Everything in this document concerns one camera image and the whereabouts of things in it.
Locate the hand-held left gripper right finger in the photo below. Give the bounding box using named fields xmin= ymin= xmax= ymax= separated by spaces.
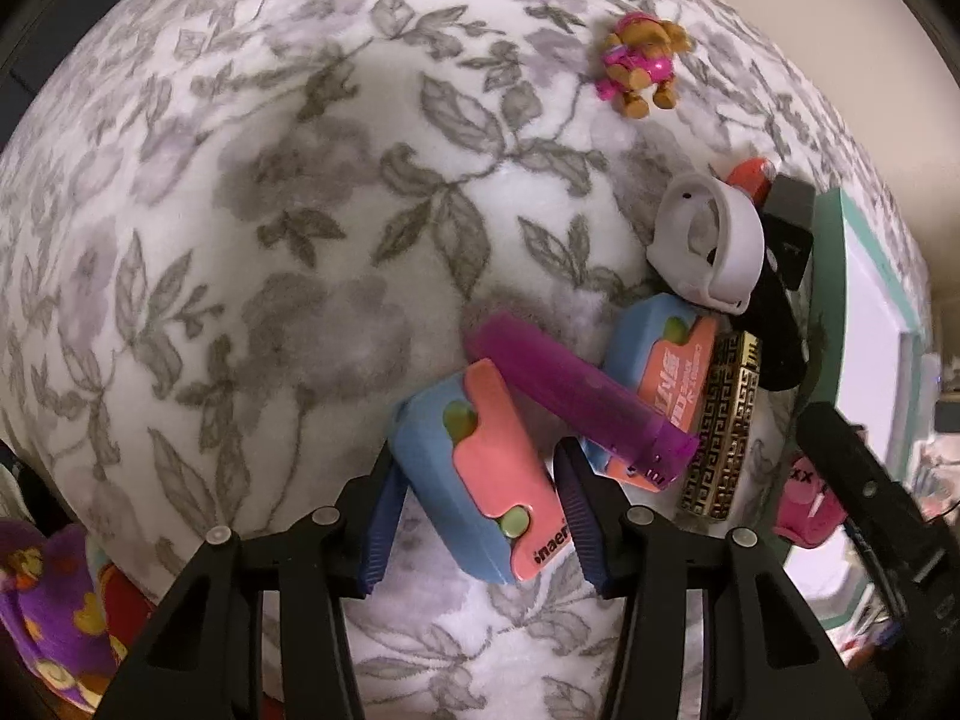
xmin=553 ymin=439 xmax=871 ymax=720

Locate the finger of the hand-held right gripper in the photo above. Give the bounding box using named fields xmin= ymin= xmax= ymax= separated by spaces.
xmin=795 ymin=401 xmax=960 ymax=620

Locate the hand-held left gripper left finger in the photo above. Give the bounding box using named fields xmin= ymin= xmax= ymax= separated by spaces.
xmin=94 ymin=439 xmax=410 ymax=720

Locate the pink toy watch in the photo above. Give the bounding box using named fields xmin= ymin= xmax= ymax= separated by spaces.
xmin=772 ymin=454 xmax=848 ymax=548

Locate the blue and pink toy knife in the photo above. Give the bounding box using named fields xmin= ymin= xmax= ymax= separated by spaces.
xmin=581 ymin=292 xmax=721 ymax=492
xmin=388 ymin=360 xmax=567 ymax=587

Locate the gold patterned metal case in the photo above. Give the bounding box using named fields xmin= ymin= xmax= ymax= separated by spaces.
xmin=675 ymin=330 xmax=766 ymax=522

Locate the purple translucent plastic tube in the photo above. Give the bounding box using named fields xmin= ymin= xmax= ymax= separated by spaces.
xmin=463 ymin=313 xmax=702 ymax=481

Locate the teal cardboard box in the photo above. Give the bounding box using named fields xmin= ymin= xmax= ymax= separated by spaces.
xmin=780 ymin=187 xmax=935 ymax=631

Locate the black plug adapter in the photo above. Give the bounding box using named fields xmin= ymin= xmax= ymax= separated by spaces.
xmin=739 ymin=174 xmax=817 ymax=392

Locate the white round plastic case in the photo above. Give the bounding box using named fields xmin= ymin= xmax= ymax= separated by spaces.
xmin=643 ymin=171 xmax=766 ymax=316

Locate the orange glue tube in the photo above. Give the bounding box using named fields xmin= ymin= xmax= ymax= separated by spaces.
xmin=724 ymin=157 xmax=781 ymax=207

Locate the grey floral blanket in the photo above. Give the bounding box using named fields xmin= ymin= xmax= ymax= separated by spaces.
xmin=0 ymin=0 xmax=931 ymax=720

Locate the purple printed cloth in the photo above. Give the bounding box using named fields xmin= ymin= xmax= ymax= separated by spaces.
xmin=0 ymin=517 xmax=151 ymax=713

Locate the pink and tan toy dog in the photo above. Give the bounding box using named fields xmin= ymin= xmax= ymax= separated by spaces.
xmin=596 ymin=13 xmax=691 ymax=119

